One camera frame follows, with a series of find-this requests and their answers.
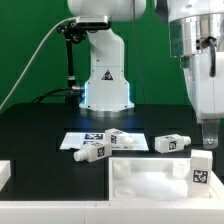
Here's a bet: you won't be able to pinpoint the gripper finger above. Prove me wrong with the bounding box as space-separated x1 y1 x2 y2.
201 119 220 149

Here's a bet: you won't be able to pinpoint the white tag sheet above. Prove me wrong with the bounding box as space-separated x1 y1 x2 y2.
60 132 149 151

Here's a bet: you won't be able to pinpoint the white square tabletop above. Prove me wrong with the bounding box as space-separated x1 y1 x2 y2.
109 157 224 201

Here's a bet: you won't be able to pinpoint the black camera stand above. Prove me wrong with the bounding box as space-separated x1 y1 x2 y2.
56 21 87 107

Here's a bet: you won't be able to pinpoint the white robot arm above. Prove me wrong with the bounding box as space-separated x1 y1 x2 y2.
67 0 224 149

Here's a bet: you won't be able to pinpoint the grey cable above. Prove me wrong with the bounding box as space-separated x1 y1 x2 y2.
0 18 77 113

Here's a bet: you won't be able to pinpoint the silver camera bar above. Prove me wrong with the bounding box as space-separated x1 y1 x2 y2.
76 16 109 30

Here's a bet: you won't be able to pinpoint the black cables on table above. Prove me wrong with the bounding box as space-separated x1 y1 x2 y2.
31 85 84 104

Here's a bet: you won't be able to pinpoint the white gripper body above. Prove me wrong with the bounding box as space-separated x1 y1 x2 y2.
181 51 224 122

